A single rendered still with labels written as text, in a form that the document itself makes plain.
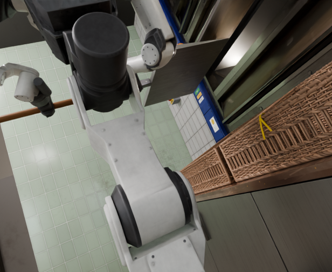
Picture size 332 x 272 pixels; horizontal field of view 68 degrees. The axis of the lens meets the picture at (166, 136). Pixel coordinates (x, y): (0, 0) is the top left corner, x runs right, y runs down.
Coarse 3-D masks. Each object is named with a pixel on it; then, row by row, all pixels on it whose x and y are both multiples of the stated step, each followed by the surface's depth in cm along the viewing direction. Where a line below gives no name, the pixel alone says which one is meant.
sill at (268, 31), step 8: (288, 0) 103; (296, 0) 100; (288, 8) 104; (280, 16) 109; (272, 24) 114; (264, 32) 120; (256, 40) 126; (264, 40) 122; (256, 48) 128; (248, 56) 135; (240, 64) 143; (232, 72) 152; (224, 80) 162
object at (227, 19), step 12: (228, 0) 121; (240, 0) 123; (252, 0) 125; (216, 12) 127; (228, 12) 129; (240, 12) 132; (216, 24) 136; (228, 24) 138; (204, 36) 144; (216, 36) 146; (228, 36) 149
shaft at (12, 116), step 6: (60, 102) 116; (66, 102) 117; (72, 102) 118; (30, 108) 112; (36, 108) 113; (54, 108) 116; (6, 114) 109; (12, 114) 109; (18, 114) 110; (24, 114) 111; (30, 114) 112; (0, 120) 108; (6, 120) 109
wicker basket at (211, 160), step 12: (216, 144) 160; (204, 156) 109; (216, 156) 100; (192, 168) 125; (204, 168) 113; (216, 168) 103; (228, 168) 97; (192, 180) 130; (204, 180) 117; (216, 180) 106; (228, 180) 97
